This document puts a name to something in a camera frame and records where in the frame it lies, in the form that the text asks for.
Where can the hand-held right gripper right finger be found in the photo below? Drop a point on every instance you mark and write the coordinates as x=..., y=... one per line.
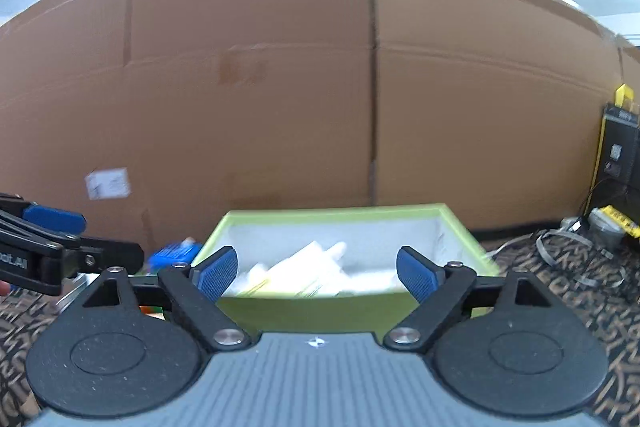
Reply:
x=417, y=274

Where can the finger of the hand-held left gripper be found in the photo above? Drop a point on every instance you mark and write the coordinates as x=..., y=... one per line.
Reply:
x=105, y=257
x=55, y=219

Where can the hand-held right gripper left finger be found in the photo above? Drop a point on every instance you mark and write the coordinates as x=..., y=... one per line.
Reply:
x=217, y=274

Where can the small blue box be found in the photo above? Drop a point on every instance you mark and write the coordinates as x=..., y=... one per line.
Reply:
x=170, y=254

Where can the light green box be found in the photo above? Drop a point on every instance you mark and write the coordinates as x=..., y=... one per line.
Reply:
x=320, y=312

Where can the white shipping label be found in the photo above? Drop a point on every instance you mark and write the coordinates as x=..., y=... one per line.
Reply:
x=107, y=183

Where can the dark patterned rug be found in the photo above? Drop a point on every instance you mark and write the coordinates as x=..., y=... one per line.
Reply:
x=550, y=302

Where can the grey roll with yellow tape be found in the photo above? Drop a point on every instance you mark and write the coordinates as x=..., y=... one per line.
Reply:
x=610, y=224

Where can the large brown cardboard box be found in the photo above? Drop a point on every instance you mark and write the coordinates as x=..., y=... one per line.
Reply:
x=300, y=82

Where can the black yellow box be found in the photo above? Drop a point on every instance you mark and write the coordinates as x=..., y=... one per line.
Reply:
x=617, y=147

